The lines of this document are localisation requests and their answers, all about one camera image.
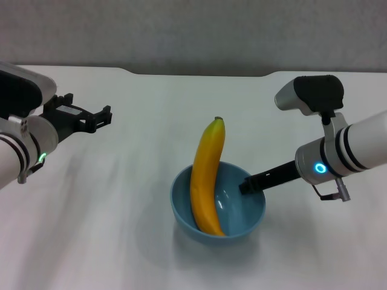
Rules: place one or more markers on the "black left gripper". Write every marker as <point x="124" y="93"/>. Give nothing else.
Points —
<point x="68" y="121"/>

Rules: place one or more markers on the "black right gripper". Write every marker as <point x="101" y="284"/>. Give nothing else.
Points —
<point x="279" y="176"/>

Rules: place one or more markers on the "blue bowl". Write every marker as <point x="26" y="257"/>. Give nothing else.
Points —
<point x="242" y="211"/>

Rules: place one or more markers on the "yellow banana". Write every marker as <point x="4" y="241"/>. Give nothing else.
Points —
<point x="207" y="169"/>

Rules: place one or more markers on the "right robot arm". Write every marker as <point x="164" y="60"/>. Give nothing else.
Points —
<point x="347" y="148"/>

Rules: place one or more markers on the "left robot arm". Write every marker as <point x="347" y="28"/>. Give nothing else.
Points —
<point x="18" y="148"/>

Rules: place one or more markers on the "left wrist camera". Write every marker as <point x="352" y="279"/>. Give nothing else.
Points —
<point x="18" y="90"/>

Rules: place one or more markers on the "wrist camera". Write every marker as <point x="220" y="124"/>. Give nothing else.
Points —
<point x="314" y="92"/>
<point x="18" y="90"/>

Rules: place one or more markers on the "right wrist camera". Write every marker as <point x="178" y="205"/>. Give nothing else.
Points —
<point x="314" y="92"/>

